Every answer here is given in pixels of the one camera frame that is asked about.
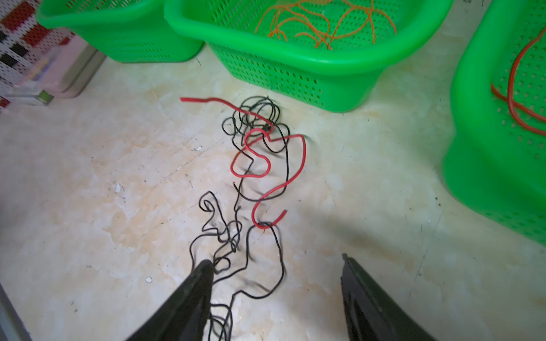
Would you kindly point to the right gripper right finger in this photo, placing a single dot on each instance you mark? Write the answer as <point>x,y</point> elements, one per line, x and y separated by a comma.
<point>371,314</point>

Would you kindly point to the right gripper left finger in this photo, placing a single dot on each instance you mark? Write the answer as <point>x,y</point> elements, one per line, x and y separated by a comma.
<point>184,314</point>

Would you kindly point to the right green plastic basket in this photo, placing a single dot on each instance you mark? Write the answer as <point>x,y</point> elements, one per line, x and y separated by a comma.
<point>495,165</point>

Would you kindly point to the green plastic basket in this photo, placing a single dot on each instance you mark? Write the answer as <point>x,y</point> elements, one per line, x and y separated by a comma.
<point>124,30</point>
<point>329,54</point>
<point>495,165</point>

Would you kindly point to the middle green plastic basket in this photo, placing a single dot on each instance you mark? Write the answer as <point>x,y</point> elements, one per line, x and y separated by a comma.
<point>329,54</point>

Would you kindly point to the left green plastic basket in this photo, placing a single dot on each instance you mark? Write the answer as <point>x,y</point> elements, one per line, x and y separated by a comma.
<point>124,30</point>

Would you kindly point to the colourful marker box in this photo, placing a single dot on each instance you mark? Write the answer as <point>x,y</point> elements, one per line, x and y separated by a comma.
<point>64,72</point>

